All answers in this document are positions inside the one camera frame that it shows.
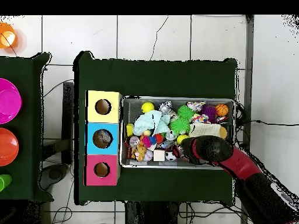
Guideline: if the mint muslin cloth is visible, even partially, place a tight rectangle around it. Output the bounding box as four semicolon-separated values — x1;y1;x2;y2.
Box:
133;110;171;137

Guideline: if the magenta plastic bowl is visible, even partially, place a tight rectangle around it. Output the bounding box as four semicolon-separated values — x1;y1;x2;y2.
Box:
0;78;23;124

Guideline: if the purple spiky rubber ball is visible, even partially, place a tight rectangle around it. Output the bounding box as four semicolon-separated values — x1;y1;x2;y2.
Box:
200;104;218;123

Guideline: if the smooth yellow ball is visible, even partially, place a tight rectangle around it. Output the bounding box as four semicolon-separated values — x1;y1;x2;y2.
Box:
141;101;155;114

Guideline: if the green spiky rubber ball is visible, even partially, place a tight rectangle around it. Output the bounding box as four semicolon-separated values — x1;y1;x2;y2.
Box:
168;117;191;135
176;104;196;121

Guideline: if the orange plastic cup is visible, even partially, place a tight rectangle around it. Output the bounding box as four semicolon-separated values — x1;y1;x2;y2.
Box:
0;22;19;50

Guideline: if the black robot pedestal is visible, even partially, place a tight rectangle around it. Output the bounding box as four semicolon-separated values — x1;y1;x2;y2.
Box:
124;201;181;224

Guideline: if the shallow mesh bin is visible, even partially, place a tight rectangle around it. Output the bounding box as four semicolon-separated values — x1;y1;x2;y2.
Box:
119;95;237;170

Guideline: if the small orange basketball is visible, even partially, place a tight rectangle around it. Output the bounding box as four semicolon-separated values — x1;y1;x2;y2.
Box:
215;103;229;117

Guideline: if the wooden box with three holes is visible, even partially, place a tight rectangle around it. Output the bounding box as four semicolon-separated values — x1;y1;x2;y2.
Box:
84;90;122;187

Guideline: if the grey metal rail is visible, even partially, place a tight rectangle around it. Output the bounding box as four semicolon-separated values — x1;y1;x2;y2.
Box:
240;15;255;224

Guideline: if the black cable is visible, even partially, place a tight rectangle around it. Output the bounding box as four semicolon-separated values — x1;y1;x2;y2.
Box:
242;119;299;127

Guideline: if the green plastic cup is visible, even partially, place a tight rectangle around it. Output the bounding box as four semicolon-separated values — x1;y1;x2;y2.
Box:
0;174;13;192

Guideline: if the colourful patterned cloth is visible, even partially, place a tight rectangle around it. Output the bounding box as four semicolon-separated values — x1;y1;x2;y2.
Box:
186;100;212;124

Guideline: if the yellow tennis ball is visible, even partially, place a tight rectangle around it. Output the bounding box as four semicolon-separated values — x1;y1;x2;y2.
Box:
176;134;189;145

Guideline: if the orange plastic bowl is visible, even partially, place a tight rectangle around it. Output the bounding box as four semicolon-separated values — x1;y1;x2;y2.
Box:
0;127;20;167

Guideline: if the dark green table cloth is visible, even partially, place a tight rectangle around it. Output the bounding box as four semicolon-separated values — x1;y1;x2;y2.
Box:
73;50;238;207
0;52;54;202

